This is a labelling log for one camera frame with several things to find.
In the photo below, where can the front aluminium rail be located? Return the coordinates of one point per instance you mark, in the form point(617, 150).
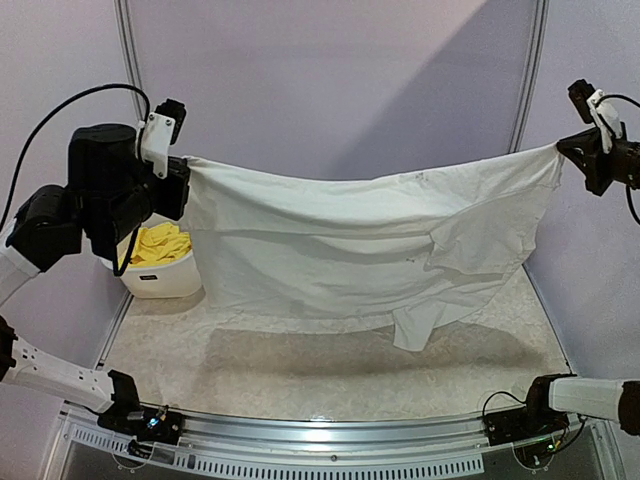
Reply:
point(483, 444)

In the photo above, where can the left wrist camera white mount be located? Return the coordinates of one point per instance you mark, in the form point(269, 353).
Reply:
point(158, 133)

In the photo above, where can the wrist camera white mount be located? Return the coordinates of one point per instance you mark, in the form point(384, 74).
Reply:
point(158, 133)
point(593, 107)

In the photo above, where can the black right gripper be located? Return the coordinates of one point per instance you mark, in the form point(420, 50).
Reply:
point(593, 161)

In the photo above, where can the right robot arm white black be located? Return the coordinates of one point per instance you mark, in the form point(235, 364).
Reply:
point(552, 397)

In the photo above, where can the white t-shirt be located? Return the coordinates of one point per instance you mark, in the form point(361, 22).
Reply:
point(422, 249)

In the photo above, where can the aluminium frame post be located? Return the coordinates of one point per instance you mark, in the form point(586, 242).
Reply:
point(124, 23)
point(530, 73)

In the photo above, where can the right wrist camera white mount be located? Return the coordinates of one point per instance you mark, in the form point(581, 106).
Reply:
point(593, 107)

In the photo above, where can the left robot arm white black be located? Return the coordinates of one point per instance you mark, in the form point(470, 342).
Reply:
point(109, 193)

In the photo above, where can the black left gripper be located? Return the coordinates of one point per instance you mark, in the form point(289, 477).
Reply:
point(173, 204)

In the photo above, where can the left aluminium frame post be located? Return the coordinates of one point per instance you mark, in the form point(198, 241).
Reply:
point(124, 23)

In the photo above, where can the white plastic laundry basket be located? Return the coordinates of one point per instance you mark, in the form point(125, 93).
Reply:
point(177, 279)

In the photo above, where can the right aluminium frame post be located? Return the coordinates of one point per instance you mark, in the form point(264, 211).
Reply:
point(530, 73)

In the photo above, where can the yellow garment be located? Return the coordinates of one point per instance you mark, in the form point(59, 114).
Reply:
point(159, 245)

